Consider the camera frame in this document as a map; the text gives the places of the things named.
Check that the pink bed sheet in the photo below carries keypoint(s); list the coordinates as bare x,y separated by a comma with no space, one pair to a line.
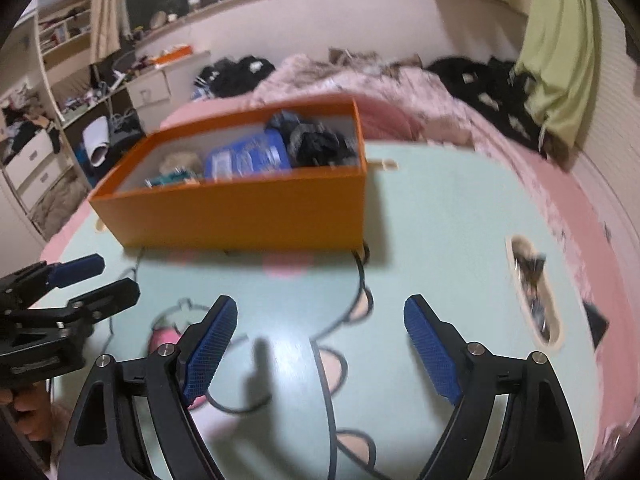
550,195

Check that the black toy car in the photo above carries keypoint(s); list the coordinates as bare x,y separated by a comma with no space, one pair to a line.
170,180

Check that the black satin lace cloth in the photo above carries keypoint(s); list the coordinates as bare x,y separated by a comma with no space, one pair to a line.
320,145

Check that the pink floral duvet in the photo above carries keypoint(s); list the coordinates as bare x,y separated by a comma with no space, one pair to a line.
360,80

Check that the white drawer unit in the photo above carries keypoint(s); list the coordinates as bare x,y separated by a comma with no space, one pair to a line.
147,90

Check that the pile of black clothes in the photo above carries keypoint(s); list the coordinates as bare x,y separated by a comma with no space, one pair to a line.
475,77

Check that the light green hanging garment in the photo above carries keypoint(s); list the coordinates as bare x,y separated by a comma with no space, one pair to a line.
560,60

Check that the orange tissue box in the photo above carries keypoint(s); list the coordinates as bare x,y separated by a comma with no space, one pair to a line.
172,55

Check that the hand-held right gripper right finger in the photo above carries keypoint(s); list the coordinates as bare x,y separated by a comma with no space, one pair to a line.
432,350

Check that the white shelf unit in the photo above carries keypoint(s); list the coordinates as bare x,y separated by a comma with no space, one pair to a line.
65,35

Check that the light green cartoon desktop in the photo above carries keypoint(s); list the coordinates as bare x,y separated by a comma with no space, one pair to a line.
440,220

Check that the heap of clothes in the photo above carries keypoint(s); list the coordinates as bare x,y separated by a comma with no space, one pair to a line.
25,120

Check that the white curved plastic object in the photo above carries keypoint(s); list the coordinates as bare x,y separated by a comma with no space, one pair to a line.
96,137

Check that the black white-striped garment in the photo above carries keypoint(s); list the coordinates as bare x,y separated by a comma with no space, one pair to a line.
235,77

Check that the white side desk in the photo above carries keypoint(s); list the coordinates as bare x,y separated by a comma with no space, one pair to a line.
190,57

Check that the white fluffy pom-pom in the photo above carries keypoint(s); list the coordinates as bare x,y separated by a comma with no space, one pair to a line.
180,162

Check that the person's left hand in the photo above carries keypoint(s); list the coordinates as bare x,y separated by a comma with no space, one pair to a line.
30,415

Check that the white drawer chest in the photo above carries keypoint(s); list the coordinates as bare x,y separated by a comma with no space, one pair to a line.
30,160

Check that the black smartphone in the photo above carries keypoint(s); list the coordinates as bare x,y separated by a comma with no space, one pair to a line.
597,325

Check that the blue case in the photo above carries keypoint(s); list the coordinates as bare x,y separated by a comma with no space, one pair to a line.
250,155

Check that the orange cardboard box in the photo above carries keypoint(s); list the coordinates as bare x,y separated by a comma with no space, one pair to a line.
240,210

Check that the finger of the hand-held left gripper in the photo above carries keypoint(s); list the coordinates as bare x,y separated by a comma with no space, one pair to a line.
80,267
110,296

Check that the crumpled foil wrappers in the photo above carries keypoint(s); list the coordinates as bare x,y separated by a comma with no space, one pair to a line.
532,285

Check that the round white mirror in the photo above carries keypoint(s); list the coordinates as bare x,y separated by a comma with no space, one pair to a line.
159,20

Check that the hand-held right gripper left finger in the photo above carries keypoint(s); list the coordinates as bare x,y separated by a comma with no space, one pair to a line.
210,350

